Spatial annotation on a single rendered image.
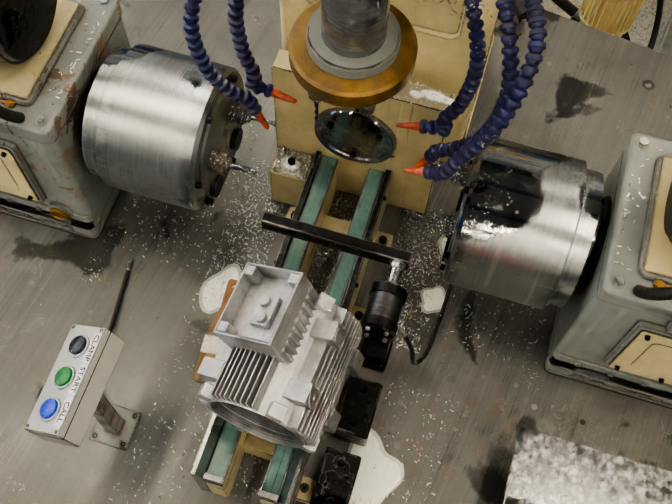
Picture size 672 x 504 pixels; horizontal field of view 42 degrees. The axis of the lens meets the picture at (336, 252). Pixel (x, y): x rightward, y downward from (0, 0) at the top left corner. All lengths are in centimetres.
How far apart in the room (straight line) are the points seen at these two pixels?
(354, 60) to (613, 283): 49
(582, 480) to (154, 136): 86
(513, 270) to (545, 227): 8
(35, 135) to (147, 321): 41
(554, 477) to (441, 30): 73
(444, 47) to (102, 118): 56
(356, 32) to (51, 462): 89
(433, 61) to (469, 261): 37
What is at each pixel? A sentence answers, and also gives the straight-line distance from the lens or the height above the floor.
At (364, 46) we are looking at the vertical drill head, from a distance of 118.
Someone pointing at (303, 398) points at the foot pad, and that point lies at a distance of 125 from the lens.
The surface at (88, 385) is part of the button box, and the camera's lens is 133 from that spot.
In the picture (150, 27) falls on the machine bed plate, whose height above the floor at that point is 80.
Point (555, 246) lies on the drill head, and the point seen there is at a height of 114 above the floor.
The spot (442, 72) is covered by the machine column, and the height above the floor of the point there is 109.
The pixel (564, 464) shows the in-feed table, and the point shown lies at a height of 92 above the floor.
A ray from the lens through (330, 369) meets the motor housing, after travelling 130.
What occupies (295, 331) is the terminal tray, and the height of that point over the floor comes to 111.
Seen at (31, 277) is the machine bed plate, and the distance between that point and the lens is 172.
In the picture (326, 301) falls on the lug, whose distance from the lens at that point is 129.
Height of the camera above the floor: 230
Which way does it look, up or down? 65 degrees down
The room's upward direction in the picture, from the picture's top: 3 degrees clockwise
